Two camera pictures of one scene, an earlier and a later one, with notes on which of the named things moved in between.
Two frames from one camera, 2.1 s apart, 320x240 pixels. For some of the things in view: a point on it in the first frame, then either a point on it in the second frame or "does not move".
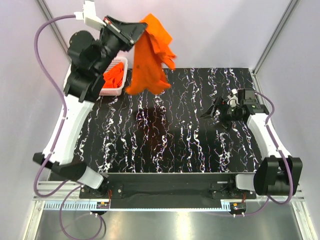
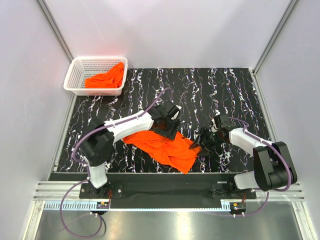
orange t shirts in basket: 113,77 does not move
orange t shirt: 152,54 -> 176,152
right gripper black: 217,103 -> 204,133
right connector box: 238,206 does not move
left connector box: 103,205 does not move
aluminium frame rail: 67,197 does not move
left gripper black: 127,33 -> 171,133
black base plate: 167,190 does not move
